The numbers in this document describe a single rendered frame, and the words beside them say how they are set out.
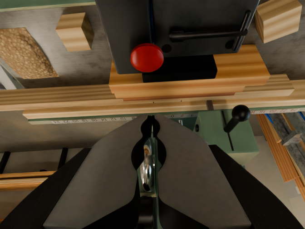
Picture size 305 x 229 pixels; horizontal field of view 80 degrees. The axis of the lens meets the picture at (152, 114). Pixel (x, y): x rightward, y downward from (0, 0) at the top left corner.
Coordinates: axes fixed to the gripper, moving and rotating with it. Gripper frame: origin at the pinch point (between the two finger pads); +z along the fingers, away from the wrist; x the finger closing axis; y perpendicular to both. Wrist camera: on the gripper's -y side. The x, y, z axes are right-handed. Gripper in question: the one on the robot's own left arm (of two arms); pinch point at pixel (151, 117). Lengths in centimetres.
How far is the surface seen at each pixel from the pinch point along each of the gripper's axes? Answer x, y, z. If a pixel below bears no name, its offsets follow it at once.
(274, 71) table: 22.6, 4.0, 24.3
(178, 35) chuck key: 2.4, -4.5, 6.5
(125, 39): -2.3, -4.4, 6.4
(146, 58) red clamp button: -0.5, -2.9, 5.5
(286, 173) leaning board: 119, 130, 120
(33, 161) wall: -203, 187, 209
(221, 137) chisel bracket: 8.8, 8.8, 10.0
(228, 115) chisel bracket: 10.6, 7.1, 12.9
